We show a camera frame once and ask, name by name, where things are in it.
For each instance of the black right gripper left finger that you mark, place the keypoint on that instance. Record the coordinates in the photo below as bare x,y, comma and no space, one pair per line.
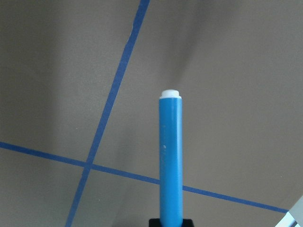
154,222

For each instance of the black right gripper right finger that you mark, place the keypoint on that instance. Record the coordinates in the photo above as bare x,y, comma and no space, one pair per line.
187,223

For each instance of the blue highlighter pen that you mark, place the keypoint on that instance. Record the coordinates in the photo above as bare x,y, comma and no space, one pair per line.
170,155

